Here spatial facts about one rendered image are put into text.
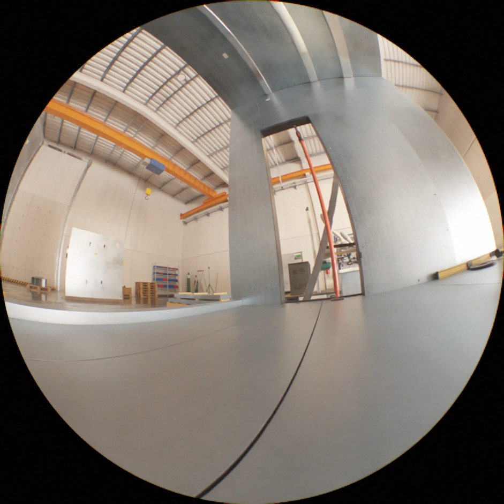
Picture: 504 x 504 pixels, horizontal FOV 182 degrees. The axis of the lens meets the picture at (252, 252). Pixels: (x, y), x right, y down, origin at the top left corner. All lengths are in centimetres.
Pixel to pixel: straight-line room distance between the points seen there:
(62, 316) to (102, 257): 521
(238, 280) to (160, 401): 111
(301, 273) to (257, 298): 149
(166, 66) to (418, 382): 843
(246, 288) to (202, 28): 298
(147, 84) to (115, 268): 760
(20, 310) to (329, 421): 73
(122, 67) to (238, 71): 681
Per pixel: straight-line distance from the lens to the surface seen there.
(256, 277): 115
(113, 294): 584
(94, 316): 64
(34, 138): 438
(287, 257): 570
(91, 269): 570
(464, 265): 151
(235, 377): 26
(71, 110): 949
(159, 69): 833
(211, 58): 263
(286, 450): 16
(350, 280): 296
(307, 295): 142
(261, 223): 121
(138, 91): 900
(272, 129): 191
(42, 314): 66
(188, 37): 265
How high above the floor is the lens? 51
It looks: 13 degrees up
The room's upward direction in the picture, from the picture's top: 4 degrees counter-clockwise
